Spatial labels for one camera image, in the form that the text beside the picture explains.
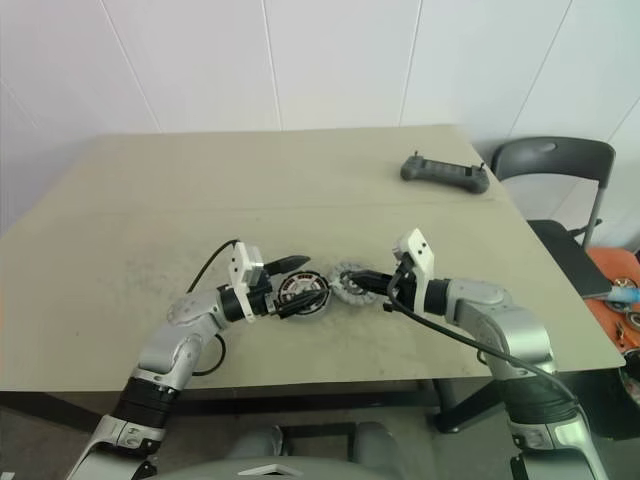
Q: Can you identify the black bucket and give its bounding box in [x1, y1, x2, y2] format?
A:
[579, 352, 640, 441]

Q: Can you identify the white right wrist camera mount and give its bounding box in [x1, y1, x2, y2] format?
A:
[394, 228, 435, 314]

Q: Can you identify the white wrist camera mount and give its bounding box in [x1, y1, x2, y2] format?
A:
[394, 228, 435, 314]
[228, 241, 266, 321]

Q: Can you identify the black folding chair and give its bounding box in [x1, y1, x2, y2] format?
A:
[492, 137, 617, 299]

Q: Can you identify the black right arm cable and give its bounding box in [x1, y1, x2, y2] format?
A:
[382, 269, 579, 406]

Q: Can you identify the blue cylindrical part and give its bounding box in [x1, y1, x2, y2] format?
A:
[609, 284, 640, 304]

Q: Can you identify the orange box with parts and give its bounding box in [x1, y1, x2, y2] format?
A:
[582, 246, 640, 356]

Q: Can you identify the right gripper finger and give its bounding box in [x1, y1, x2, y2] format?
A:
[349, 280, 396, 297]
[341, 269, 395, 288]

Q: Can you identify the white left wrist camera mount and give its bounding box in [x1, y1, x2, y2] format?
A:
[228, 241, 266, 321]

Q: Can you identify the dark gray remote controller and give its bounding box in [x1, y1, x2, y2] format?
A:
[399, 149, 490, 196]

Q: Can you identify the gray rounded shape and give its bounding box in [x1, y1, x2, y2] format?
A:
[352, 421, 401, 456]
[234, 424, 284, 456]

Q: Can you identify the gray toothed motor cover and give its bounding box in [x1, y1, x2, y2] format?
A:
[328, 259, 389, 309]

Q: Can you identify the gray motor stator housing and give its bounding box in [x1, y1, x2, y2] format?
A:
[276, 269, 332, 317]

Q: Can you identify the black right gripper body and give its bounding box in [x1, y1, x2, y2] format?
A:
[382, 254, 421, 311]

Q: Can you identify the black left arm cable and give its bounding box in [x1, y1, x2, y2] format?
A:
[185, 239, 240, 377]

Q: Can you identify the black table frame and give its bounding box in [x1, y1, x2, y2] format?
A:
[0, 377, 474, 434]

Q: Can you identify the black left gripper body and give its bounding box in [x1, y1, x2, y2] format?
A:
[247, 279, 281, 319]

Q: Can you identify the gray robot chest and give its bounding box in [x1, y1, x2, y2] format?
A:
[164, 447, 501, 480]

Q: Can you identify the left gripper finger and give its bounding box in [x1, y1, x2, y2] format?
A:
[263, 253, 312, 275]
[274, 288, 329, 320]

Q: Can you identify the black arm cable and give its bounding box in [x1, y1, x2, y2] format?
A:
[185, 239, 240, 377]
[382, 269, 579, 406]

